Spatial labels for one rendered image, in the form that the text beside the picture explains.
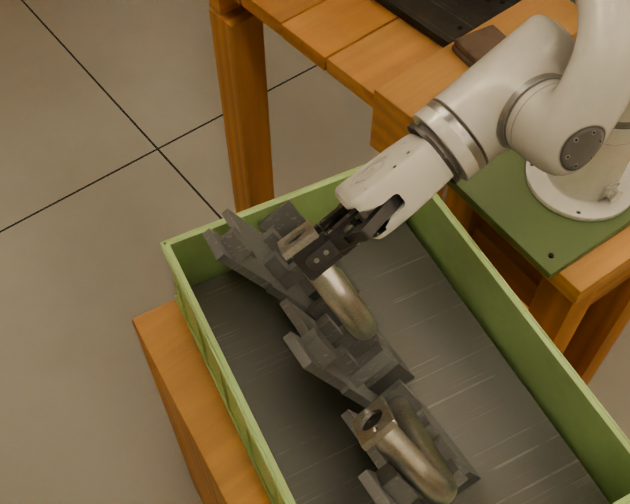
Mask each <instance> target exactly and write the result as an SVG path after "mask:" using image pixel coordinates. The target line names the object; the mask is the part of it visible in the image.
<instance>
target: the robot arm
mask: <svg viewBox="0 0 630 504"><path fill-rule="evenodd" d="M575 2H576V5H577V13H578V26H577V35H576V40H575V39H574V38H573V37H572V36H571V34H570V33H569V32H568V31H567V30H566V29H565V28H564V27H562V26H561V25H560V24H559V23H558V22H556V21H555V20H553V19H551V18H549V17H547V16H545V15H540V14H537V15H533V16H531V17H530V18H529V19H527V20H526V21H525V22H524V23H523V24H521V25H520V26H519V27H518V28H517V29H515V30H514V31H513V32H512V33H511V34H509V35H508V36H507V37H506V38H505V39H503V40H502V41H501V42H500V43H499V44H497V45H496V46H495V47H494V48H493V49H491V50H490V51H489V52H488V53H487V54H486V55H484V56H483V57H482V58H481V59H480V60H478V61H477V62H476V63H475V64H474V65H472V66H471V67H470V68H469V69H468V70H466V71H465V72H464V73H463V74H462V75H460V76H459V77H458V78H457V79H456V80H454V81H453V82H452V83H451V84H450V85H448V86H447V87H446V88H445V89H444V90H442V91H441V92H440V93H439V94H438V95H437V96H435V97H434V98H433V99H432V100H431V101H429V102H428V103H427V104H426V105H425V106H423V107H422V108H421V109H420V110H419V111H417V112H416V113H415V114H414V115H413V120H414V122H415V124H414V123H410V124H409V125H408V126H407V130H408V132H409V134H408V135H406V136H405V137H403V138H402V139H400V140H398V141H397V142H395V143H394V144H392V145H391V146H390V147H388V148H387V149H385V150H384V151H383V152H381V153H380V154H379V155H377V156H376V157H375V158H373V159H372V160H371V161H369V162H368V163H367V164H365V165H364V166H363V167H362V168H360V169H359V170H358V171H356V172H355V173H354V174H352V175H351V176H350V177H349V178H347V179H346V180H345V181H343V182H342V183H341V184H340V185H338V186H337V187H336V189H335V196H336V197H337V199H338V200H339V201H340V202H341V203H340V204H339V205H338V206H337V208H336V209H334V210H333V211H332V212H331V213H329V214H328V215H327V216H325V217H324V218H323V219H322V220H321V221H320V222H319V223H317V224H316V225H314V226H313V227H314V229H315V230H316V232H317V233H318V235H319V237H318V238H317V239H316V240H314V241H313V242H311V243H310V244H309V245H307V246H306V247H305V248H303V249H302V250H300V251H299V252H298V253H296V254H295V255H294V256H293V257H292V259H293V261H294V263H295V264H296V265H297V266H298V267H299V268H300V269H301V271H302V272H303V273H304V274H305V275H306V276H307V277H308V279H309V280H311V281H314V280H316V279H317V278H318V277H319V276H321V275H322V274H323V273H324V272H325V271H327V270H328V269H329V268H330V267H331V266H333V265H334V264H335V263H336V262H337V261H339V260H340V259H341V258H342V257H343V256H345V255H347V254H348V253H349V252H350V251H351V250H353V249H354V248H355V247H356V246H357V245H359V244H360V242H365V241H368V240H369V239H370V238H373V239H382V238H383V237H385V236H386V235H388V234H389V233H391V232H392V231H393V230H395V229H396V228H397V227H398V226H400V225H401V224H402V223H403V222H405V221H406V220H407V219H408V218H409V217H410V216H412V215H413V214H414V213H415V212H416V211H417V210H418V209H419V208H421V207H422V206H423V205H424V204H425V203H426V202H427V201H428V200H429V199H431V198H432V197H433V196H434V195H435V194H436V193H437V192H438V191H439V190H440V189H441V188H442V187H443V186H444V185H445V184H446V183H447V182H448V181H450V182H451V183H452V184H454V185H456V184H457V183H458V182H459V181H460V178H462V179H463V180H465V181H468V180H469V179H470V178H471V177H473V176H474V175H475V174H476V173H477V172H479V171H480V170H481V169H482V168H483V167H485V166H486V165H487V164H488V163H489V162H491V161H492V160H493V159H494V158H496V157H497V156H498V155H499V154H501V153H502V152H504V151H506V150H510V149H513V150H514V151H515V152H517V153H518V154H519V155H520V156H522V157H523V158H524V159H525V160H527V161H526V164H525V179H526V182H527V185H528V187H529V189H530V190H531V192H532V194H533V195H534V196H535V197H536V199H537V200H538V201H539V202H541V203H542V204H543V205H544V206H545V207H547V208H548V209H550V210H551V211H553V212H555V213H557V214H559V215H561V216H564V217H567V218H569V219H573V220H578V221H586V222H596V221H604V220H608V219H612V218H614V217H616V216H619V215H620V214H622V213H623V212H625V211H626V210H627V209H628V208H629V207H630V0H575ZM459 177H460V178H459ZM356 215H357V216H358V217H359V219H357V220H356V219H355V218H354V216H356ZM349 223H350V224H349ZM348 224H349V225H348ZM319 225H320V226H321V227H320V226H319ZM346 225H347V226H346ZM345 226H346V227H345ZM344 227H345V228H344Z"/></svg>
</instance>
